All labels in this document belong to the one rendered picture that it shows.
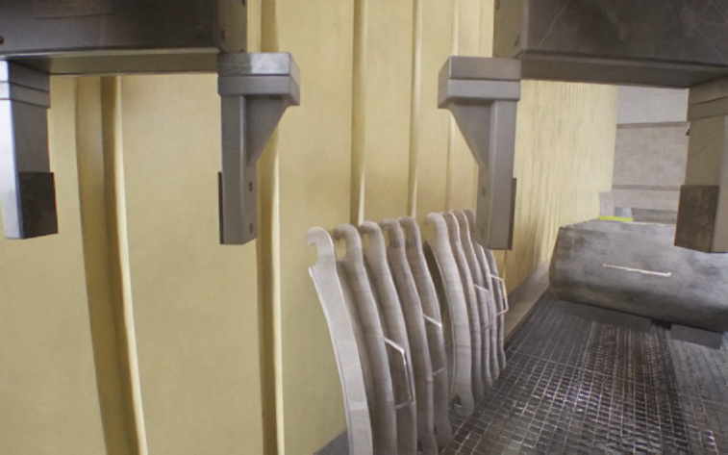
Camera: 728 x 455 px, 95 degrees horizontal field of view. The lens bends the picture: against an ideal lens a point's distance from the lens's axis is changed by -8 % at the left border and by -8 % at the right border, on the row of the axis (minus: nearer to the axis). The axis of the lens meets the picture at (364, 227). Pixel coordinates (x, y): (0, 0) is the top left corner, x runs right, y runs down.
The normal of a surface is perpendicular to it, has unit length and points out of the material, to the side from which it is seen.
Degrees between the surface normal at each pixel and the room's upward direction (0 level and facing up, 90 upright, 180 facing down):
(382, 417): 90
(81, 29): 90
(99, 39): 90
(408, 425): 90
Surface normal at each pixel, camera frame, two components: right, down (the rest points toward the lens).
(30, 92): 1.00, 0.02
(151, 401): 0.80, 0.09
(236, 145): 0.00, 0.12
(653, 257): -0.70, 0.11
